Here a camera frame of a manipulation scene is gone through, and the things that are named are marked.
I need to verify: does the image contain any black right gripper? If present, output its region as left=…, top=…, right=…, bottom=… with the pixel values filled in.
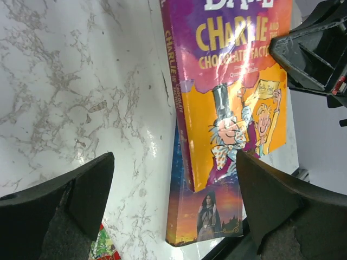
left=269, top=1, right=346, bottom=108

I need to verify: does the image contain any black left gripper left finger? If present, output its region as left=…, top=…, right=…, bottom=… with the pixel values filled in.
left=1, top=152, right=114, bottom=259

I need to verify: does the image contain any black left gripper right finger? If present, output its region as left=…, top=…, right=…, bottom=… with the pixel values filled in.
left=236, top=151, right=346, bottom=259

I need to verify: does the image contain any Jane Eyre book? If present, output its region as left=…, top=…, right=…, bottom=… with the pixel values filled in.
left=165, top=132, right=243, bottom=247

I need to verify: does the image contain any Charlie Chocolate Factory book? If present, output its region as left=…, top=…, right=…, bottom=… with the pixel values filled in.
left=160, top=0, right=292, bottom=192

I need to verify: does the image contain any red 13-Storey Treehouse book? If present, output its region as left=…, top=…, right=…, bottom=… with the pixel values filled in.
left=88, top=224, right=121, bottom=260

